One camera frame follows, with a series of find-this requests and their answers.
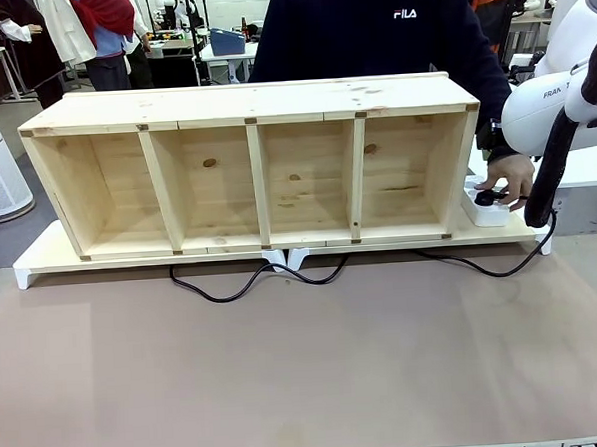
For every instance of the wooden shelf with compartments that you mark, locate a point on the wooden shelf with compartments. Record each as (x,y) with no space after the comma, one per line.
(222,105)

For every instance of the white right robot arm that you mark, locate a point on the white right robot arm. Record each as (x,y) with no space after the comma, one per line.
(533,116)

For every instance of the white power strip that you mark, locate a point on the white power strip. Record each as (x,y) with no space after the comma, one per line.
(488,216)

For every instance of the grey background table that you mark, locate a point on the grey background table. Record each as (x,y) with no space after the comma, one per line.
(528,21)

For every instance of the blue storage box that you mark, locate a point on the blue storage box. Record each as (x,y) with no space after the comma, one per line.
(226,42)

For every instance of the person's left forearm navy sleeve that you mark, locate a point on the person's left forearm navy sleeve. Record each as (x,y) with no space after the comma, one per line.
(501,123)

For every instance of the mannequin with red scarf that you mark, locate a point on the mannequin with red scarf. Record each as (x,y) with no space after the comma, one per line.
(106,43)

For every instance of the person's left hand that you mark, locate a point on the person's left hand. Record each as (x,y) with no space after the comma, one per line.
(514,177)

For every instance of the white background table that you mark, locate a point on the white background table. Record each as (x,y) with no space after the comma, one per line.
(230,58)

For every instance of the black tripod stand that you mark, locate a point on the black tripod stand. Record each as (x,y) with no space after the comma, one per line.
(196,38)

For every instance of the black equipment cart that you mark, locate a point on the black equipment cart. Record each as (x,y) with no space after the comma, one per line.
(170,65)

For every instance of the person in navy FILA sweater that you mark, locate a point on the person in navy FILA sweater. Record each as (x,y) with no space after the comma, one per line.
(358,30)

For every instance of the white side table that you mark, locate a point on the white side table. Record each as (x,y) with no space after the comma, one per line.
(586,168)

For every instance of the brown glass bottle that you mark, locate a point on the brown glass bottle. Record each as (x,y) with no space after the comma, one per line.
(243,28)

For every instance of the mannequin in black coat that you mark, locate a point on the mannequin in black coat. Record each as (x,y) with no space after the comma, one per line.
(34,52)

